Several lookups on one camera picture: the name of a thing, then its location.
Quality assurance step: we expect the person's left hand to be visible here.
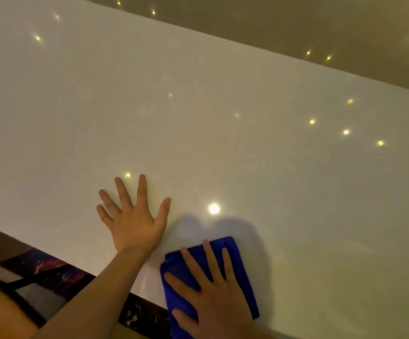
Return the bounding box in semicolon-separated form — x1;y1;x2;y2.
96;174;172;254

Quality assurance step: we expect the person's left forearm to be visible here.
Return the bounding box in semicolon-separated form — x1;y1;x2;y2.
32;248;153;339

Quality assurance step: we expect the dark marbled counter front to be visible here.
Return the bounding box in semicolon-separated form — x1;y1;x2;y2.
0;222;172;339

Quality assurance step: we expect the blue cleaning cloth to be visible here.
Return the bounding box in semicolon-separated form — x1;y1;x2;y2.
160;236;261;339

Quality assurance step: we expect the person's right hand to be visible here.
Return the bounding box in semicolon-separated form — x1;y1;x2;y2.
164;240;258;339

